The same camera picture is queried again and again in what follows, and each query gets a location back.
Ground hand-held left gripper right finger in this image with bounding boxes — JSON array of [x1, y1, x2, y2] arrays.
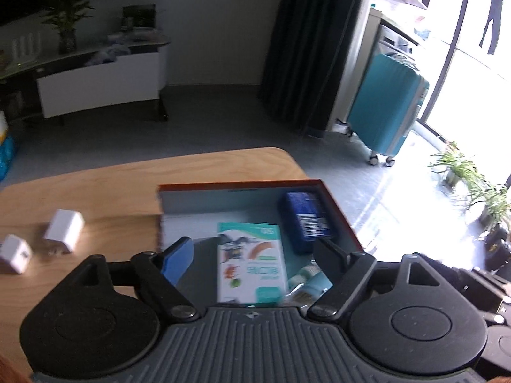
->
[[307, 237, 438, 322]]

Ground teal suitcase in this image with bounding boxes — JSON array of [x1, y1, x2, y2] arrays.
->
[[345, 53, 430, 166]]

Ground white TV cabinet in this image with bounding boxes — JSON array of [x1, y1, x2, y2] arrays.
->
[[0, 34, 170, 122]]

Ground washing machine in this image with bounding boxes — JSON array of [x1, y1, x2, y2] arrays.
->
[[373, 24, 420, 58]]

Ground small white charger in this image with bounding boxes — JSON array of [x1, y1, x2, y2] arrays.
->
[[0, 235, 33, 275]]

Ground hanging dark clothes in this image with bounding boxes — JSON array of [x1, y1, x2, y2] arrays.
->
[[478, 0, 507, 54]]

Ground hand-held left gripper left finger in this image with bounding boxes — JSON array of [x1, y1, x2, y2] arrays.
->
[[82, 236, 200, 323]]

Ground bamboo plant in vase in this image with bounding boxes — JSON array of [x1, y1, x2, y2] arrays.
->
[[40, 0, 94, 54]]

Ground white green bandage box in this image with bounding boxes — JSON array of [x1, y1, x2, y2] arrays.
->
[[217, 222, 289, 306]]

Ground large white charger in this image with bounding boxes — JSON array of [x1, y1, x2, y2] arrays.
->
[[43, 208, 86, 255]]

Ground dark picture frame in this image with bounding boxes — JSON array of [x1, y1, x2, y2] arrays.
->
[[122, 5, 156, 30]]

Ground orange cardboard box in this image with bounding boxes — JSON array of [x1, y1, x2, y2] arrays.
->
[[157, 179, 366, 308]]

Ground dark green curtain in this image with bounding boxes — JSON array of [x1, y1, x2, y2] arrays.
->
[[257, 0, 368, 136]]

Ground dark blue box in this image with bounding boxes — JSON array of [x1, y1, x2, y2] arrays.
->
[[277, 191, 332, 254]]

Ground blue white repellent bottle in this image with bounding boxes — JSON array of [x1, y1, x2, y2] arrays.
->
[[288, 264, 334, 308]]

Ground black plant pots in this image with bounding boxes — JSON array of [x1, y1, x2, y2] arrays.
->
[[483, 223, 511, 280]]

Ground blue cloth pile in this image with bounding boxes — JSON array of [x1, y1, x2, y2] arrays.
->
[[86, 44, 132, 64]]

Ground potted spider plant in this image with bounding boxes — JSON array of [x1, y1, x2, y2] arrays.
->
[[427, 141, 480, 186], [465, 184, 511, 228]]

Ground white router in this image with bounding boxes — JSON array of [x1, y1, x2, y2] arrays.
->
[[11, 34, 38, 62]]

